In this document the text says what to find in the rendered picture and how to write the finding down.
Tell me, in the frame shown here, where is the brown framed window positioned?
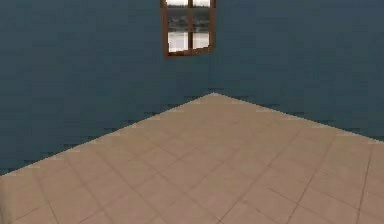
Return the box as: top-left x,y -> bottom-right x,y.
160,0 -> 218,59

